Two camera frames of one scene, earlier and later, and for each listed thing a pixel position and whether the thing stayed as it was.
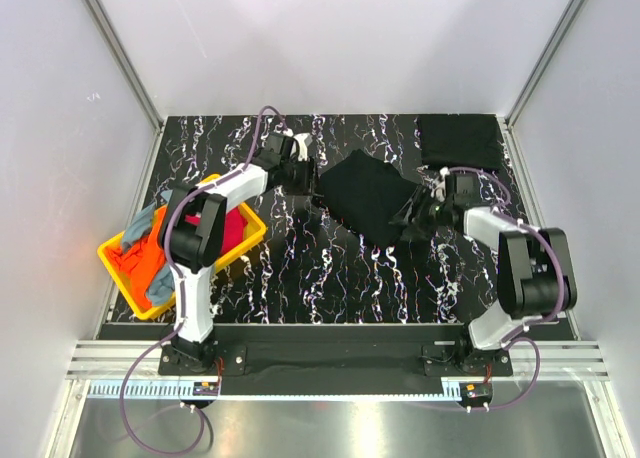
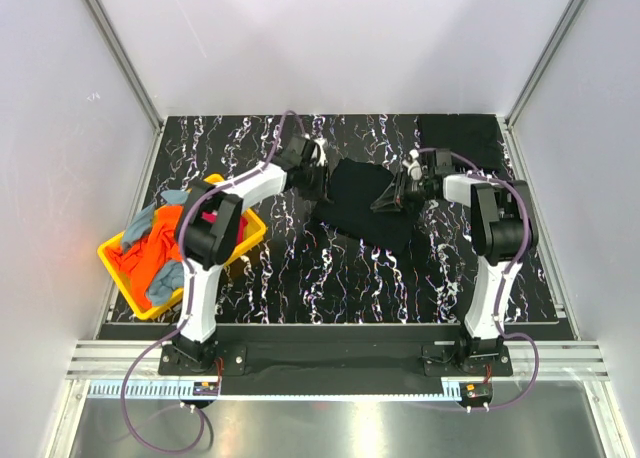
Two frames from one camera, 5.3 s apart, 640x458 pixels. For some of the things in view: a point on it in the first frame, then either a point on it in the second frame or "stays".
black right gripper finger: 404,214 → 392,197
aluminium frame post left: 121,53 stays
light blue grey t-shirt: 140,224 stays
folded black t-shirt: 459,141 stays
